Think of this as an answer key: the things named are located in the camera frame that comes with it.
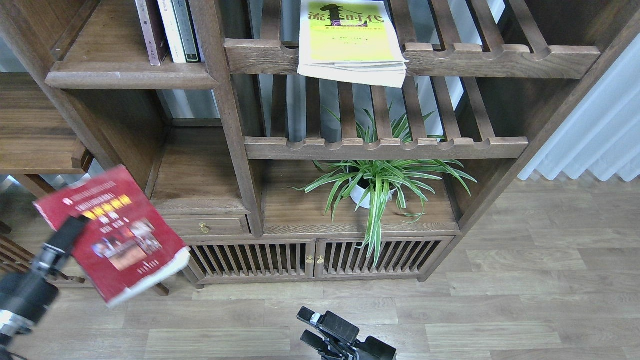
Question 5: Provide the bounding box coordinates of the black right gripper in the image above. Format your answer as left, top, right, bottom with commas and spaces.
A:
297, 306, 397, 360

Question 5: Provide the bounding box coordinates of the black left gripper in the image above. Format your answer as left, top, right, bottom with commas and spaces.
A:
1, 215, 91, 326

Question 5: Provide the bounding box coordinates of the red cover book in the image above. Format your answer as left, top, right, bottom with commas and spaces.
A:
34, 165, 191, 308

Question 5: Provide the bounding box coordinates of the dark maroon book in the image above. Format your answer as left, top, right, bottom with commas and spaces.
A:
135, 0, 169, 66

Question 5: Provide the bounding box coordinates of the yellow-green cover book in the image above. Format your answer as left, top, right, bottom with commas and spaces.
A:
297, 0, 407, 88

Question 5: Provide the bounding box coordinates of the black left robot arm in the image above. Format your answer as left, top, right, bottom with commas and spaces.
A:
0, 215, 90, 360

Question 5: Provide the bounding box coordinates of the brass drawer knob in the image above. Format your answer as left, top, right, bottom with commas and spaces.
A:
198, 222, 210, 234

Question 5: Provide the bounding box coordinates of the white plant pot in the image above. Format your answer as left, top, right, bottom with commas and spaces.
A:
348, 173, 398, 212

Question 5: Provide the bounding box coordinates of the dark wooden bookshelf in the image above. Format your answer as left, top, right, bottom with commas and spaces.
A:
1, 0, 639, 285

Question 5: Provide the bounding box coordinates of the green spider plant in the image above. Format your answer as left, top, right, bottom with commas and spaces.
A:
291, 100, 478, 268

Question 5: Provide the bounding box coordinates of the white spine book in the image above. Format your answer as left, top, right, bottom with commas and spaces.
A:
157, 0, 187, 64

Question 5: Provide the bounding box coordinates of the dark green spine book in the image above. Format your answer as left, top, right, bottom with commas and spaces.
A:
171, 0, 202, 63

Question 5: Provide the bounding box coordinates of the white curtain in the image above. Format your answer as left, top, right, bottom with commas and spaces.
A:
518, 37, 640, 182

